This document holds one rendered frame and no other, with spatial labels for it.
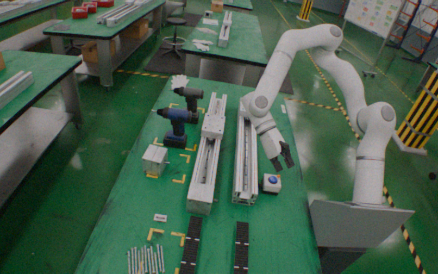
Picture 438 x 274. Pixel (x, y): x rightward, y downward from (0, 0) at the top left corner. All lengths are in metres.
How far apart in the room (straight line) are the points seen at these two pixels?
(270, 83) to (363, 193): 0.56
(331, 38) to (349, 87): 0.22
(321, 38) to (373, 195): 0.66
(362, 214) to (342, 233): 0.14
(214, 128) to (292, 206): 0.55
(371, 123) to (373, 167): 0.17
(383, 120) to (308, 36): 0.46
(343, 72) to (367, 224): 0.62
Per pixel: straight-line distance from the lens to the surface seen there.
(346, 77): 1.14
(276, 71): 1.04
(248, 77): 2.80
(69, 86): 2.56
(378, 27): 6.46
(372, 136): 1.10
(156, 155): 1.17
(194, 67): 2.80
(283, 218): 1.18
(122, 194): 1.16
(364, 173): 1.10
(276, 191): 1.22
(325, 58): 1.21
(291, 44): 1.11
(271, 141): 0.95
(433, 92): 3.96
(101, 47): 3.19
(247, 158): 1.28
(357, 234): 1.16
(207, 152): 1.27
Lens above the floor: 1.69
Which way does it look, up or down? 38 degrees down
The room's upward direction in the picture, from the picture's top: 11 degrees clockwise
